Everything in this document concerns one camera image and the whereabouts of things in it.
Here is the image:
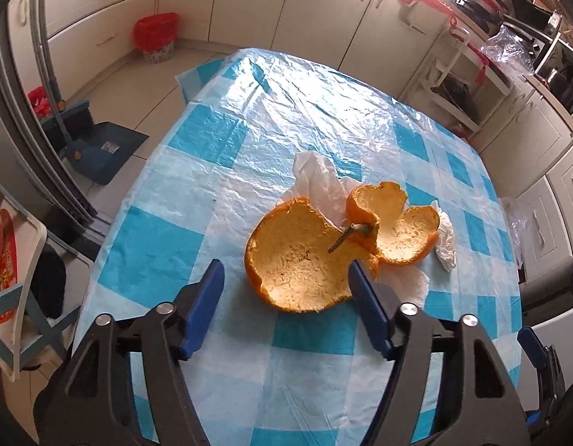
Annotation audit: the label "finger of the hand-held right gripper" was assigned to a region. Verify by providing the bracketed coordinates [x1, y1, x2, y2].
[517, 326, 548, 369]

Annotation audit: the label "white appliance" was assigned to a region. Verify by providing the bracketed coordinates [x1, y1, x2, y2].
[523, 309, 573, 369]

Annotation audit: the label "cream base cabinet run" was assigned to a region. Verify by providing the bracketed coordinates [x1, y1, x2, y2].
[8, 0, 460, 99]

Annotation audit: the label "pale plastic chair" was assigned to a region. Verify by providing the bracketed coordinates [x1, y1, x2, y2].
[0, 173, 95, 373]

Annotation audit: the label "black wok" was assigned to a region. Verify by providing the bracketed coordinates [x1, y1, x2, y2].
[439, 74, 479, 122]

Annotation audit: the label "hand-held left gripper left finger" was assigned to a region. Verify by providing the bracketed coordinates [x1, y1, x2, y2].
[33, 259, 226, 446]

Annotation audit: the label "blue dustpan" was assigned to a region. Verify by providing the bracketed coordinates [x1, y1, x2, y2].
[64, 120, 150, 187]

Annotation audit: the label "white rolling rack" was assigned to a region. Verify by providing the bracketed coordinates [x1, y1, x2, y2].
[418, 25, 513, 139]

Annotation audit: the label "clear plastic bags in drawer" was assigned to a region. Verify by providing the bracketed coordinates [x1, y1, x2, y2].
[499, 195, 531, 271]

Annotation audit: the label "red printed packet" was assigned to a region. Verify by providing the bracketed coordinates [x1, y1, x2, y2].
[0, 195, 22, 327]

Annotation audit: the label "crumpled clear plastic bag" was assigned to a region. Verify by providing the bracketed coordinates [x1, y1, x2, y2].
[480, 25, 537, 76]

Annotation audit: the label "orange peel with stem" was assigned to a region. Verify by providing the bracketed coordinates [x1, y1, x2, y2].
[244, 181, 441, 313]

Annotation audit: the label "red-lined trash bin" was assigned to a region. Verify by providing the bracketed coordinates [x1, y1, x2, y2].
[132, 12, 181, 65]

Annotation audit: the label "white cabinet with drawers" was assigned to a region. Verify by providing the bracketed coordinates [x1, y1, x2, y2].
[471, 73, 573, 282]

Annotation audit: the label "black cloth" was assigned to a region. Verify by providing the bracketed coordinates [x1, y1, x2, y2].
[28, 252, 67, 317]

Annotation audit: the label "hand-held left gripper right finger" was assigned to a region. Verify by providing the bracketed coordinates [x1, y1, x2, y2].
[347, 259, 532, 446]

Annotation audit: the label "small red bag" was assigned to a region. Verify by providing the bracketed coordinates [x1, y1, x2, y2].
[27, 85, 55, 117]

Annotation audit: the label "white countertop shelf unit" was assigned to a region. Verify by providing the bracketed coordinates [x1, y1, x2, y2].
[532, 32, 573, 118]

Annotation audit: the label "black gas stove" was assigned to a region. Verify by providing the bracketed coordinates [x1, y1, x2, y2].
[500, 13, 555, 71]

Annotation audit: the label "blue checkered plastic tablecloth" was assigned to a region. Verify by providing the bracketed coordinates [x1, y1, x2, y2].
[72, 46, 522, 446]

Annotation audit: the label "red plastic bag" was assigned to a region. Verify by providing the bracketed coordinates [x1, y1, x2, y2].
[400, 0, 460, 27]

